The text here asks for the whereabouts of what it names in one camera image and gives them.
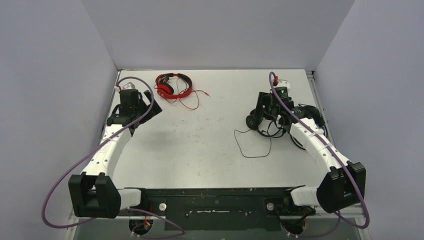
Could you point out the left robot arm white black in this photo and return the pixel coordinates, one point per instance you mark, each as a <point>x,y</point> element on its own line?
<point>93,192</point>

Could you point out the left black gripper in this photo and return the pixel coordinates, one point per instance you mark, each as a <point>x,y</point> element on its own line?
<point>155,110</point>

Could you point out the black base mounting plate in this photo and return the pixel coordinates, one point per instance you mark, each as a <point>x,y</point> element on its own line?
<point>226,209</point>

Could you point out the large black blue headphones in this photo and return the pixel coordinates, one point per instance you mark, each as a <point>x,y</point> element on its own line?
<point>315,114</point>

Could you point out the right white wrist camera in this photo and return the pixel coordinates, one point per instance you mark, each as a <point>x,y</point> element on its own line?
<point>281,85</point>

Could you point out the small black headphones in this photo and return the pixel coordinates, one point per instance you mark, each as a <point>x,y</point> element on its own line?
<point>253,123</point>

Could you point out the red headphones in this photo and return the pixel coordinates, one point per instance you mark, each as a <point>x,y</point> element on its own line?
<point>174,87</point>

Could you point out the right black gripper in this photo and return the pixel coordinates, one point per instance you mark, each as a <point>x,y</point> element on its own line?
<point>261,108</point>

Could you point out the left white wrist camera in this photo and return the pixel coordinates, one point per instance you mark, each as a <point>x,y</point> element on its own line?
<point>127,86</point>

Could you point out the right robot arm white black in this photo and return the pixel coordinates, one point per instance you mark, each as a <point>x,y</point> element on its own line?
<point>343,183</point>

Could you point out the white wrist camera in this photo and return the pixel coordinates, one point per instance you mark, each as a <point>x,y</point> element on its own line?
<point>127,86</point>
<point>281,85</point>

